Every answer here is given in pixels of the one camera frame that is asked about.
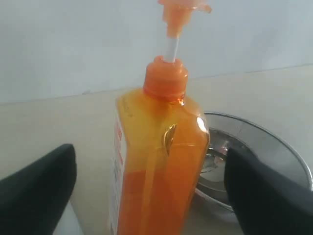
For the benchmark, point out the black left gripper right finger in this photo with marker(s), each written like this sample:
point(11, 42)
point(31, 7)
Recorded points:
point(264, 201)

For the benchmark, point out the small stainless steel bowl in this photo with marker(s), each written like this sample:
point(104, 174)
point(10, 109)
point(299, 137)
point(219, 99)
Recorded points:
point(212, 172)

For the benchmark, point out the orange dish soap pump bottle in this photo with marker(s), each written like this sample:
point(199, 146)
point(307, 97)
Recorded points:
point(160, 141)

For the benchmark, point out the white rectangular plastic tray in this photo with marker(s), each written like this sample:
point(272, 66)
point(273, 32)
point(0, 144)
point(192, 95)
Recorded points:
point(69, 223)

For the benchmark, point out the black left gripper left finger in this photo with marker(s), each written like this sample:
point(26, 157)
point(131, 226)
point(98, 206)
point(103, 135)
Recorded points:
point(33, 199)

